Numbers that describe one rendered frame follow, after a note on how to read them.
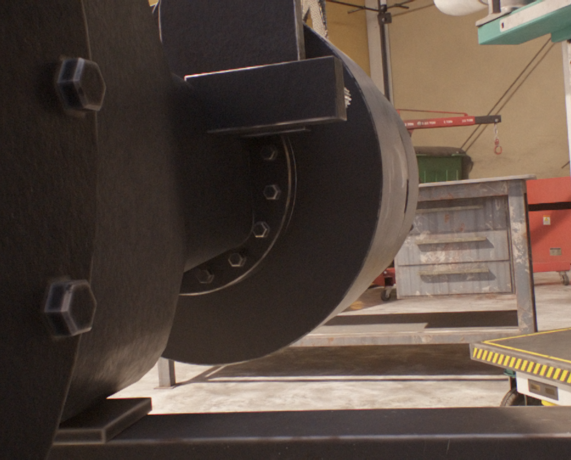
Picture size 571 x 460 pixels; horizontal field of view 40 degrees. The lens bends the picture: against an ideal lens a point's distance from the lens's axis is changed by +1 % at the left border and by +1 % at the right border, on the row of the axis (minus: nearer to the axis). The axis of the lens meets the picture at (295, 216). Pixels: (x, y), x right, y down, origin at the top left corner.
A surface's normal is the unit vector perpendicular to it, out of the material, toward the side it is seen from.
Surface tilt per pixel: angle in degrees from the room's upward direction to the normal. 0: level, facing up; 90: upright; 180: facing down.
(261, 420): 0
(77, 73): 68
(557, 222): 90
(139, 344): 112
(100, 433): 90
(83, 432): 90
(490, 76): 90
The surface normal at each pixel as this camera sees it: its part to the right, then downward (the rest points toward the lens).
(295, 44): -0.30, 0.04
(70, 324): 0.45, 0.35
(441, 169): 0.72, 0.02
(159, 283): 0.97, -0.07
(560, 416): -0.08, -1.00
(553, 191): -0.69, 0.06
